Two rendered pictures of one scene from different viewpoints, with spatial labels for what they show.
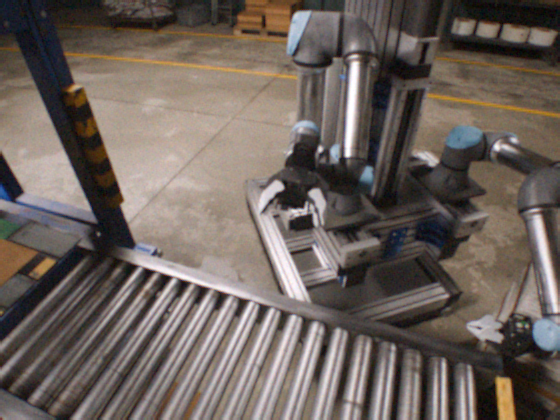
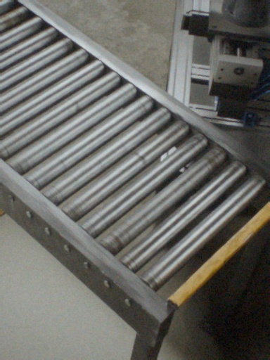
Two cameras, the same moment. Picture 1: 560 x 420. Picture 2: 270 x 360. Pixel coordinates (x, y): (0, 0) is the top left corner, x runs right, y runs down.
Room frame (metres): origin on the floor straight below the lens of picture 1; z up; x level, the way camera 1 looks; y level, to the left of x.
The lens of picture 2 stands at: (-0.77, -0.48, 2.05)
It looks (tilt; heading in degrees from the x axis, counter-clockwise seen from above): 50 degrees down; 16
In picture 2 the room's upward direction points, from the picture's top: 9 degrees clockwise
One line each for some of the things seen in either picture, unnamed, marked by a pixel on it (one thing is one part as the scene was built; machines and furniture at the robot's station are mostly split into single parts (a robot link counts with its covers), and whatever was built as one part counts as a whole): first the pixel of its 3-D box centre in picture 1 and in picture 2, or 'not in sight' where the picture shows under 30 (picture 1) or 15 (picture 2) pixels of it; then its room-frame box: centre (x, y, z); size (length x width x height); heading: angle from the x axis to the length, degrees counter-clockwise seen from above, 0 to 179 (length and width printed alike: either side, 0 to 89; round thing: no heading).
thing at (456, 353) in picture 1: (259, 306); (106, 72); (0.60, 0.06, 0.74); 1.34 x 0.05 x 0.12; 71
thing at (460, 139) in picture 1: (462, 145); not in sight; (1.15, -0.71, 0.98); 0.13 x 0.12 x 0.14; 89
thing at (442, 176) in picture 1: (451, 170); not in sight; (1.15, -0.70, 0.87); 0.15 x 0.15 x 0.10
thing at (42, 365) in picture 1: (78, 322); not in sight; (0.51, 0.58, 0.77); 0.47 x 0.05 x 0.05; 161
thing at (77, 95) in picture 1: (95, 152); not in sight; (0.99, 0.63, 1.05); 0.05 x 0.05 x 0.45; 71
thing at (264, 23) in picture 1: (271, 16); not in sight; (7.12, 0.16, 0.28); 1.20 x 0.83 x 0.57; 71
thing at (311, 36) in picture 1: (311, 107); not in sight; (1.02, -0.10, 1.19); 0.15 x 0.12 x 0.55; 82
